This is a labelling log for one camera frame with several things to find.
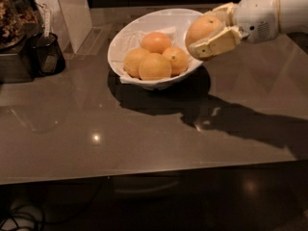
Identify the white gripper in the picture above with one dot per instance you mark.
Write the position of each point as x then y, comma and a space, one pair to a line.
256, 16

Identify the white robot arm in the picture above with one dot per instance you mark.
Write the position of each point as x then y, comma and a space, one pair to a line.
292, 16

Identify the white oval bowl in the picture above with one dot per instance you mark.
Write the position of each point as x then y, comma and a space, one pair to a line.
172, 22

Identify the hidden back orange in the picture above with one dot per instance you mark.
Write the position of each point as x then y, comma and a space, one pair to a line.
156, 42

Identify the white paper napkin liner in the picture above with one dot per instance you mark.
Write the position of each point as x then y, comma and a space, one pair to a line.
127, 40

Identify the white upright board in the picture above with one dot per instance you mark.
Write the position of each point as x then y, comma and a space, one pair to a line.
71, 21

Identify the white tag in cup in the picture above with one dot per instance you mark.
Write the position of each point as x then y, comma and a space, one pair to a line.
46, 11

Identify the black mesh cup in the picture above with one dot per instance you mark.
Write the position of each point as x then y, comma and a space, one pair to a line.
46, 54

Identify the glass jar with granola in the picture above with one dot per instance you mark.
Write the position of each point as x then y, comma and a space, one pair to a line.
14, 15

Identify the dark metal box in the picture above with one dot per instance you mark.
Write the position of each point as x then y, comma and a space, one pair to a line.
17, 64

